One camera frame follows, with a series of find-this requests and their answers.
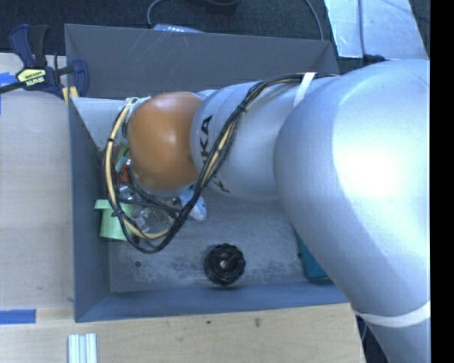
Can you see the pale blue-white plastic object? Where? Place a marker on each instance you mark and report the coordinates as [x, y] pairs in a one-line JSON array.
[[198, 209]]

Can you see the orange-red small object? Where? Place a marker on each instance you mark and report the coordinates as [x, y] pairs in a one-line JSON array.
[[122, 174]]

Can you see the black ribbed round knob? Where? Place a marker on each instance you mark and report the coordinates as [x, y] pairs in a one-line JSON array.
[[224, 265]]

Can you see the grey metal bin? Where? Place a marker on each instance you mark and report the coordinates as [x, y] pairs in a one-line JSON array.
[[249, 240]]

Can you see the pale wood flat board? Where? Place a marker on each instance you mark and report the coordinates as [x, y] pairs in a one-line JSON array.
[[34, 202]]

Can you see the teal flat block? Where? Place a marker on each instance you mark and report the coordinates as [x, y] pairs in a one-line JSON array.
[[313, 265]]

